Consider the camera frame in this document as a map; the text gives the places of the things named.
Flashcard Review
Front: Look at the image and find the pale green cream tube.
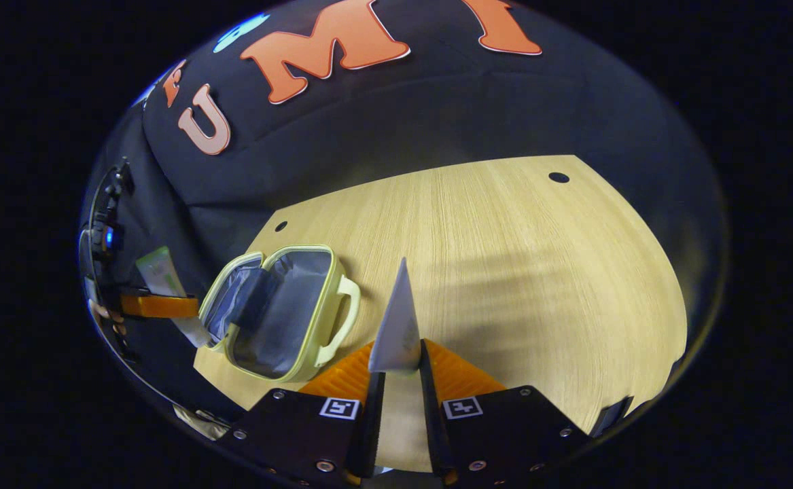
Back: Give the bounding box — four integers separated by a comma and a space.
135, 245, 211, 348

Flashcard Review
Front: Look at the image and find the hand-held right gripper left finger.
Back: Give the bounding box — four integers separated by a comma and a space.
216, 340, 387, 488

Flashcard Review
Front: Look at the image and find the pale yellow small suitcase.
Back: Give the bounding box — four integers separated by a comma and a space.
197, 244, 362, 384

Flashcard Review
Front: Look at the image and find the white sample sachet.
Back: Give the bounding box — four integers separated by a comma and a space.
368, 257, 423, 374

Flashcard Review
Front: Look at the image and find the dark table edge clamp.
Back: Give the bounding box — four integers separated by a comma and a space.
589, 395, 635, 437

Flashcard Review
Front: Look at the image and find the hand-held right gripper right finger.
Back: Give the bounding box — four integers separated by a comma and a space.
418, 338, 592, 487

